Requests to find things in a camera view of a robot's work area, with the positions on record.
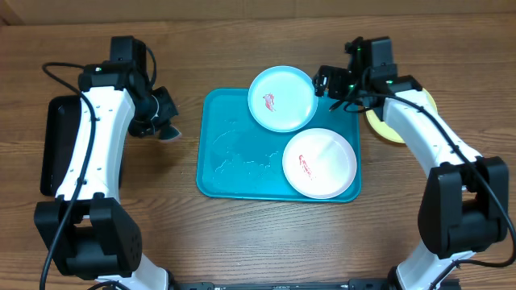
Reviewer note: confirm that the black rectangular plastic bin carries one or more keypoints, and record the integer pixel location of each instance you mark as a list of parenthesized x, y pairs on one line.
[(67, 137)]

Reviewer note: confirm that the teal plastic serving tray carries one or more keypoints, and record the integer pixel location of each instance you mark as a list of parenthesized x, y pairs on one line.
[(237, 157)]

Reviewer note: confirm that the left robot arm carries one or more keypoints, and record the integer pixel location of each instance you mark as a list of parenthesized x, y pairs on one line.
[(86, 230)]

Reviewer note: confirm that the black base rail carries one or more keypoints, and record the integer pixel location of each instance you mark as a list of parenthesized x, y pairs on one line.
[(274, 286)]

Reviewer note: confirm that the yellow green plate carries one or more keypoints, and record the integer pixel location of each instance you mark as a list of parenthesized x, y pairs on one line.
[(379, 125)]

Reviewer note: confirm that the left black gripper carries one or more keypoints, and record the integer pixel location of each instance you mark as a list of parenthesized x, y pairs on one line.
[(169, 111)]

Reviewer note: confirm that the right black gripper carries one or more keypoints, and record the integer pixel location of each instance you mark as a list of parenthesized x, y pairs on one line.
[(341, 79)]

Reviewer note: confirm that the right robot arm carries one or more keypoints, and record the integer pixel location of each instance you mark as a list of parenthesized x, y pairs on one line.
[(464, 208)]

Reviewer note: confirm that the light blue plate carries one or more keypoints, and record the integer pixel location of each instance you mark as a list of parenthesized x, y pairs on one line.
[(282, 99)]

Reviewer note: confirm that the white plate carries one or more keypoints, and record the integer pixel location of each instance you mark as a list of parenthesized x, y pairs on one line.
[(319, 163)]

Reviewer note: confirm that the green and pink sponge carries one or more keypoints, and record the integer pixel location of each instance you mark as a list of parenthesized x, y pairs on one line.
[(169, 133)]

